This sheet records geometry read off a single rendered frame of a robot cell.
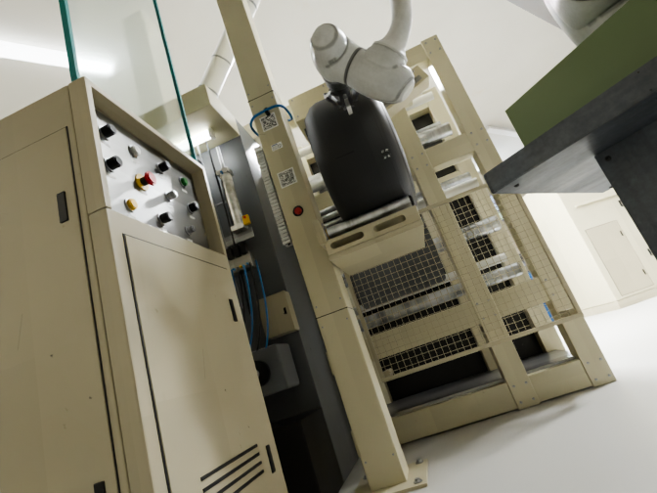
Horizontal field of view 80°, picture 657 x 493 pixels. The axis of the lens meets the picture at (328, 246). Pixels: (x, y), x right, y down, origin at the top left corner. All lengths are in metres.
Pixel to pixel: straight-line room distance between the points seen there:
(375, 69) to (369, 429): 1.15
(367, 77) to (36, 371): 1.00
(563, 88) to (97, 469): 1.05
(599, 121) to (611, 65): 0.10
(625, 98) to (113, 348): 0.95
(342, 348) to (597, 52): 1.15
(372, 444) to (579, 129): 1.18
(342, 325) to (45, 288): 0.93
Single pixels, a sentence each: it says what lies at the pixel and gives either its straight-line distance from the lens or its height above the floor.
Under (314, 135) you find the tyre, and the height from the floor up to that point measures 1.23.
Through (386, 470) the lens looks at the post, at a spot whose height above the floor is 0.06.
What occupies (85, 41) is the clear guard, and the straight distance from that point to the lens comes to 1.40.
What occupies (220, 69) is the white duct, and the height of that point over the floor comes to 2.19.
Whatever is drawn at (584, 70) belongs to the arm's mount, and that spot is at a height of 0.72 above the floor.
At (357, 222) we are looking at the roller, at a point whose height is 0.89.
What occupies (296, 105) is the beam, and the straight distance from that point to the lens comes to 2.18.
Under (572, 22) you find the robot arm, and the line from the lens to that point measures 0.95.
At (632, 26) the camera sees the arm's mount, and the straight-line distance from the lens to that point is 0.77.
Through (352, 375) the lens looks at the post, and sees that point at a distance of 1.51.
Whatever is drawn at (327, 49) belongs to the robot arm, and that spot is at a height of 1.15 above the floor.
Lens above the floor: 0.42
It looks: 17 degrees up
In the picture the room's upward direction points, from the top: 19 degrees counter-clockwise
